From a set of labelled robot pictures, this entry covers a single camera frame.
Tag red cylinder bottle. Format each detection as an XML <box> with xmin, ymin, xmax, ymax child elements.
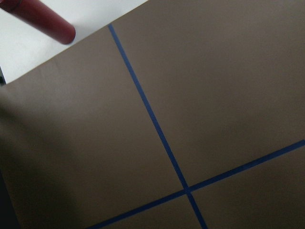
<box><xmin>0</xmin><ymin>0</ymin><xmax>76</xmax><ymax>44</ymax></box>

